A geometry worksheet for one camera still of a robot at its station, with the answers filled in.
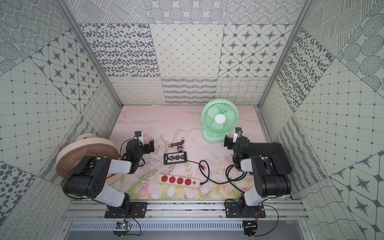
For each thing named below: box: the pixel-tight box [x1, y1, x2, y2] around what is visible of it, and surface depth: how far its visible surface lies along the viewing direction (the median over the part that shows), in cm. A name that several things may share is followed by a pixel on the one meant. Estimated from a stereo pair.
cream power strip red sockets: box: [155, 173, 201, 189], surface depth 83 cm
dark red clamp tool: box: [168, 137, 185, 152], surface depth 98 cm
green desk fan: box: [201, 99, 240, 143], surface depth 85 cm
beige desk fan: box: [56, 133, 120, 179], surface depth 63 cm
